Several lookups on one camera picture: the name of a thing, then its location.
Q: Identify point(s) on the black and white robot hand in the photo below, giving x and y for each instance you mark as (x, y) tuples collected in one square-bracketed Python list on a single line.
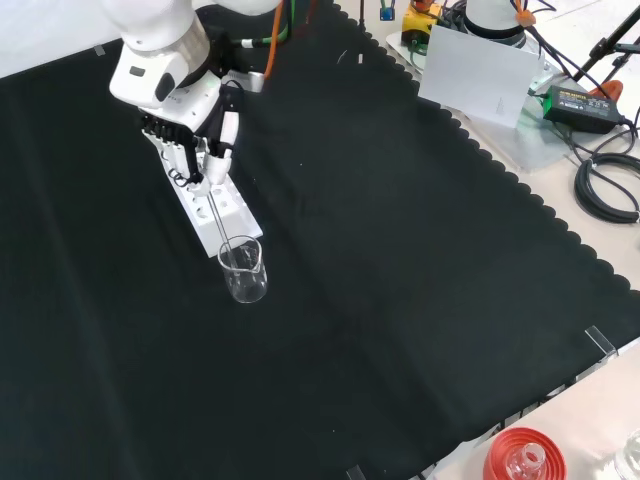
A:
[(200, 110)]

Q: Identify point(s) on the clear glass rod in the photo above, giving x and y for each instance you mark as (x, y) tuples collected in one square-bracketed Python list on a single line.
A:
[(218, 222)]

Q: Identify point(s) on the white test tube rack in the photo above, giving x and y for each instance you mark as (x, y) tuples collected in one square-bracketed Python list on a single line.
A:
[(235, 227)]

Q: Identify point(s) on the clear glass beaker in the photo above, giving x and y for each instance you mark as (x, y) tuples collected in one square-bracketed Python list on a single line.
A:
[(242, 285)]

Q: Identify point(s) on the black cloth with scalloped edge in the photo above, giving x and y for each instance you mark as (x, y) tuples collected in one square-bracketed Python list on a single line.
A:
[(350, 250)]

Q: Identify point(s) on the yellow stop button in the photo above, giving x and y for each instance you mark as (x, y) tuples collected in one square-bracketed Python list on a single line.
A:
[(417, 27)]

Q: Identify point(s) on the pale board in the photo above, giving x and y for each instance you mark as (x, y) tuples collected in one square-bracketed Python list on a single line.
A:
[(475, 75)]

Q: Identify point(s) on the black power adapter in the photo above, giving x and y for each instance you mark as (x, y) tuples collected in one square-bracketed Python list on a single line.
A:
[(582, 107)]

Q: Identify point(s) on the black tripod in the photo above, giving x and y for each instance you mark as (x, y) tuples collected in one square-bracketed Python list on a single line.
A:
[(602, 47)]

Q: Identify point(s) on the orange tripod foot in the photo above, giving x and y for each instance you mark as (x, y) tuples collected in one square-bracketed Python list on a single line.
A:
[(612, 89)]

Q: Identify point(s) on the red ribbed funnel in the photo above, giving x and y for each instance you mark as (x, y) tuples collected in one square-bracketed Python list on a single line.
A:
[(500, 455)]

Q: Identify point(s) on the small clear glass flask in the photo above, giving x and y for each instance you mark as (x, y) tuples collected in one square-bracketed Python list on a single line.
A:
[(532, 455)]

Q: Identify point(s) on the clear glass vessel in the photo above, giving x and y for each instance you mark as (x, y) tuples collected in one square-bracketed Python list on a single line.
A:
[(632, 455)]

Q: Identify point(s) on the grey metal base plate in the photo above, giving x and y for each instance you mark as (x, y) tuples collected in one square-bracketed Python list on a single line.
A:
[(530, 145)]

